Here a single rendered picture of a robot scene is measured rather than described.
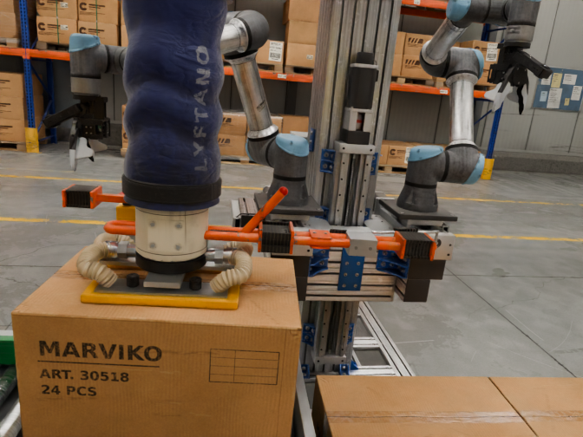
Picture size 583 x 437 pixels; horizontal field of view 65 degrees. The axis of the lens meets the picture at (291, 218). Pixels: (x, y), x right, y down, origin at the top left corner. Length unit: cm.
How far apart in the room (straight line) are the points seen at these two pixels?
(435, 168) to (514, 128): 979
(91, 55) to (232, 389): 91
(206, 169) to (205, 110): 13
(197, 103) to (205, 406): 66
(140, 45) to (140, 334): 59
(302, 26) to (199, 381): 760
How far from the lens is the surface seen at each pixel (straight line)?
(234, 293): 109
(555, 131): 1209
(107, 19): 842
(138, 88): 103
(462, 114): 185
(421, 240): 118
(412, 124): 1035
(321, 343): 198
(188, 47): 100
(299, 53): 830
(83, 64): 138
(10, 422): 148
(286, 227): 116
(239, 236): 111
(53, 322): 109
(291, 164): 158
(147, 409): 115
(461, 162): 176
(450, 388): 167
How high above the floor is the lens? 144
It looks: 16 degrees down
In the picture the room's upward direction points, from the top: 5 degrees clockwise
